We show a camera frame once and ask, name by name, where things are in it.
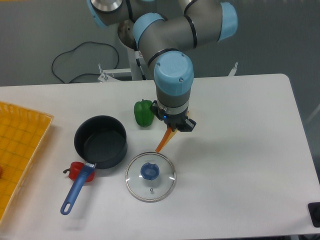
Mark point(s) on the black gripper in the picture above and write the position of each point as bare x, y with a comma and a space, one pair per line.
175, 118

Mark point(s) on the dark pot blue handle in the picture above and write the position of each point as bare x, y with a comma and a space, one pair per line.
101, 141

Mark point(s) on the green bell pepper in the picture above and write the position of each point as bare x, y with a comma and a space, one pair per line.
142, 113

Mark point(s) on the red bell pepper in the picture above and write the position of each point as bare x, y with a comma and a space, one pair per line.
74, 170

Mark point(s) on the yellow plastic basket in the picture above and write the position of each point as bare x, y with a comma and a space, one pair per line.
22, 131

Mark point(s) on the white bracket right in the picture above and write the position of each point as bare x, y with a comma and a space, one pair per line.
233, 70

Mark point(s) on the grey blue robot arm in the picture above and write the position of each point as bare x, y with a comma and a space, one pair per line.
163, 43

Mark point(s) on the black object table corner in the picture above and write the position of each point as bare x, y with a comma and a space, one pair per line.
314, 211

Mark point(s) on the glass lid blue knob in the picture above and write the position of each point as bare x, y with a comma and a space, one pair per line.
150, 177

